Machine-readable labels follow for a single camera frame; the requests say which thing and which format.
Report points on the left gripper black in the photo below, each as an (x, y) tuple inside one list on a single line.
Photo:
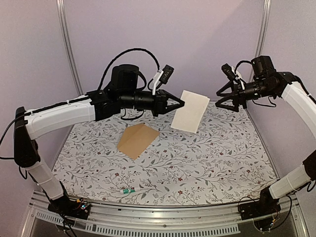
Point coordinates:
[(160, 106)]

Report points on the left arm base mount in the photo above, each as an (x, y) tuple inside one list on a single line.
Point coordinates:
[(71, 208)]

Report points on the floral patterned table mat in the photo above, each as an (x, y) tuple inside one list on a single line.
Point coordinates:
[(223, 162)]

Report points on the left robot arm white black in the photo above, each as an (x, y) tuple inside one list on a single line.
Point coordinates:
[(121, 93)]

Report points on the left aluminium frame post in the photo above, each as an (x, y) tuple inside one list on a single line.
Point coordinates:
[(68, 47)]

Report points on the cream letter paper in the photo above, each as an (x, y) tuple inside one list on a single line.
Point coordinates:
[(188, 117)]

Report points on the brown kraft envelope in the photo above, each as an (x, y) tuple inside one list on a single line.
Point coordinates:
[(136, 139)]

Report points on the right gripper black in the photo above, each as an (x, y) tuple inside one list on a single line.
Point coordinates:
[(237, 96)]

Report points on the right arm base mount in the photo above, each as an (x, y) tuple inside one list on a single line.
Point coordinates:
[(259, 208)]

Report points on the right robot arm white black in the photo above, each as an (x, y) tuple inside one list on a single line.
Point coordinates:
[(268, 82)]

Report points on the green white glue stick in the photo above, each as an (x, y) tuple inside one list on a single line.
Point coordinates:
[(129, 190)]

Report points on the right aluminium frame post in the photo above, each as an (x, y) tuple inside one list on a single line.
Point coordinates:
[(263, 27)]

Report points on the aluminium frame post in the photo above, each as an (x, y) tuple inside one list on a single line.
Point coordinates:
[(68, 47), (263, 27)]

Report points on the aluminium front rail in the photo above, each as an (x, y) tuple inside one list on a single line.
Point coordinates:
[(126, 220)]

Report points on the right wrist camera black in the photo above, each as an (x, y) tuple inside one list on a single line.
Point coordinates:
[(227, 70)]

